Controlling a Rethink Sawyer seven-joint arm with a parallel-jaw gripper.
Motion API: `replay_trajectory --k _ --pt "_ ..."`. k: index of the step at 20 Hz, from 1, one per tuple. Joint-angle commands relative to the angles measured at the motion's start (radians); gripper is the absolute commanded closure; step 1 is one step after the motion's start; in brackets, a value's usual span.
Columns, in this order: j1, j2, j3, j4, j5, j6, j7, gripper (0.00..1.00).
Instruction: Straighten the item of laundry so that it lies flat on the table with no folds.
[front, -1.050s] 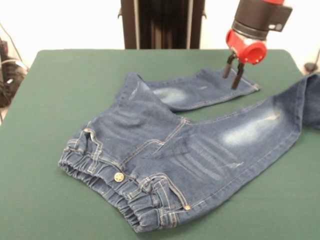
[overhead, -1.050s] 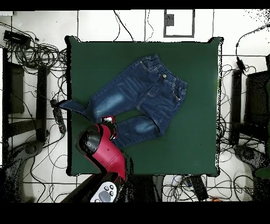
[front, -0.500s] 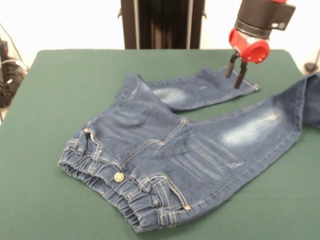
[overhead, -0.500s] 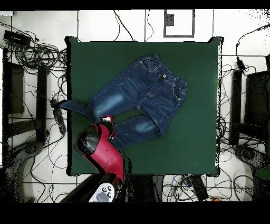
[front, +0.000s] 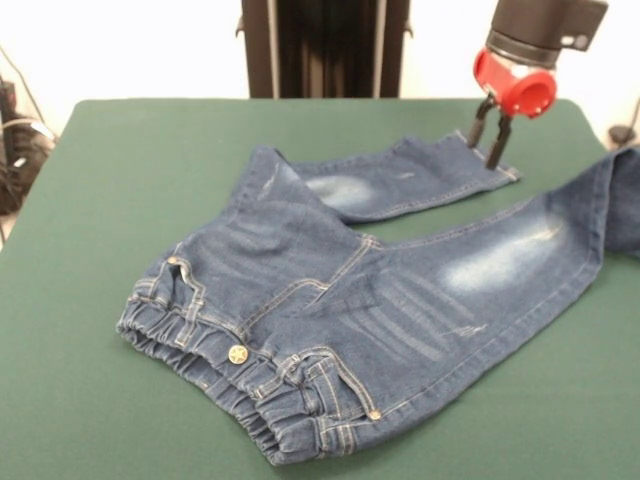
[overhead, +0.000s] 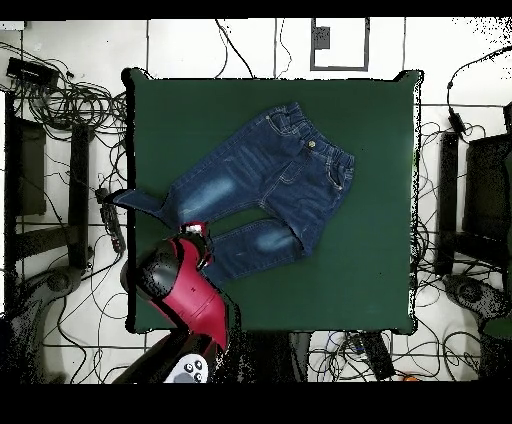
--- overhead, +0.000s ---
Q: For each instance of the blue denim jeans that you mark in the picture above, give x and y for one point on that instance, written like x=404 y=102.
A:
x=260 y=180

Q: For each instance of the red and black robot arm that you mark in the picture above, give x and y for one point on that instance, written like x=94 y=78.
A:
x=188 y=292

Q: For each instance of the black power strip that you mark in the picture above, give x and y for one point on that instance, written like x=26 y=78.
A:
x=112 y=228

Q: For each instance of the black metal stand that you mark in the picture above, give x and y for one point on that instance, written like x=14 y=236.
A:
x=78 y=180
x=486 y=188

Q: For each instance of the grey stand base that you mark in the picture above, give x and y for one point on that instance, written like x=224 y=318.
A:
x=60 y=280

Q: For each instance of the dark green table cloth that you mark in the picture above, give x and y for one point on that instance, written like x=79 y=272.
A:
x=340 y=272

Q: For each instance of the black slanted floor bar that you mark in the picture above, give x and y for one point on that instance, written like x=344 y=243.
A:
x=378 y=354

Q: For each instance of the black rectangular box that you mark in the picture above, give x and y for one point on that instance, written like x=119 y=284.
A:
x=30 y=72

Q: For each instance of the small grey square plate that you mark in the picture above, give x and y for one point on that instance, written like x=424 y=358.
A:
x=322 y=38

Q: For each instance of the small orange object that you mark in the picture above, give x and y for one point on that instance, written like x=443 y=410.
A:
x=408 y=378

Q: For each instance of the dark stand base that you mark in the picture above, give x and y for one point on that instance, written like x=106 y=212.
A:
x=468 y=292

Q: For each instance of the black power adapter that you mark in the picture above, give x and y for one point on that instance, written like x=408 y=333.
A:
x=456 y=122

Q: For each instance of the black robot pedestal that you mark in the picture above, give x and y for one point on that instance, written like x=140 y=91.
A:
x=272 y=356

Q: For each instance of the grey square floor frame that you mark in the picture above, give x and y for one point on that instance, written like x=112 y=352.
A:
x=366 y=44

